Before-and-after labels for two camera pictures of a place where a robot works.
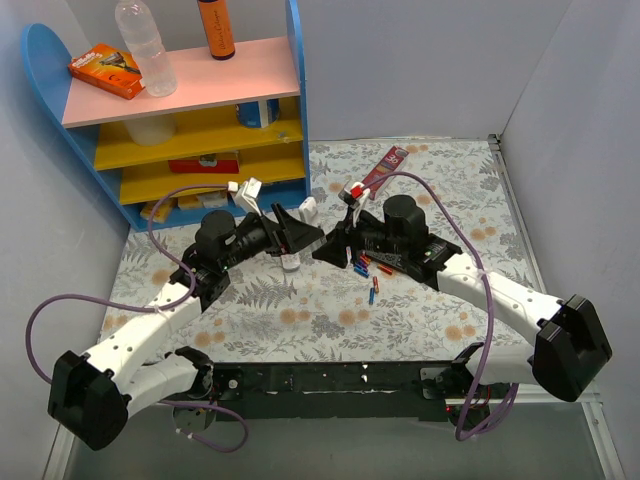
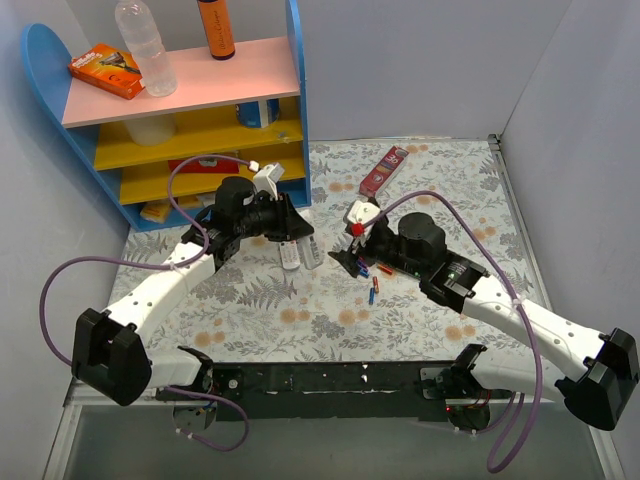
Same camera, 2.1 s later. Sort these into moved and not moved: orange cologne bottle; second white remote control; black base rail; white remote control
Moved: white remote control
Not moved: orange cologne bottle; black base rail; second white remote control
